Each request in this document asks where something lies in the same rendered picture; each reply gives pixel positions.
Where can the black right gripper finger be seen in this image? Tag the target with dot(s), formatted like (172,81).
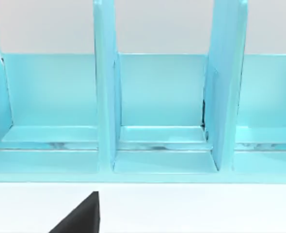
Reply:
(86,216)

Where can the light blue rack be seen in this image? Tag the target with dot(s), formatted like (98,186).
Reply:
(157,97)

